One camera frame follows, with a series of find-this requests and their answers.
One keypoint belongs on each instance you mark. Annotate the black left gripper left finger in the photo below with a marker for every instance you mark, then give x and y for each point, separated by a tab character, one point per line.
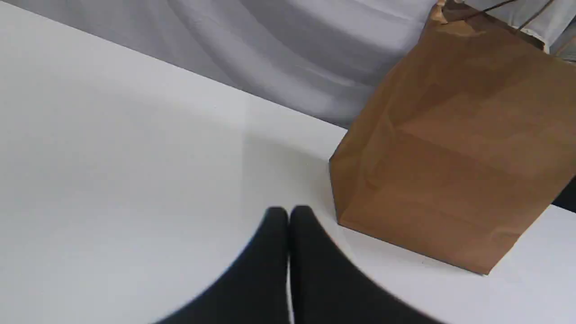
253	290

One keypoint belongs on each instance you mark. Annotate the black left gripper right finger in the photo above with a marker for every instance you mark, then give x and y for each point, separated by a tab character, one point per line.
327	288

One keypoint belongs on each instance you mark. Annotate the brown paper bag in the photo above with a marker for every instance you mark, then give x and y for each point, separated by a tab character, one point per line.
463	145

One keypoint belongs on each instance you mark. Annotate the grey backdrop cloth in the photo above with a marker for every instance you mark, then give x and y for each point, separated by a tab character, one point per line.
319	57

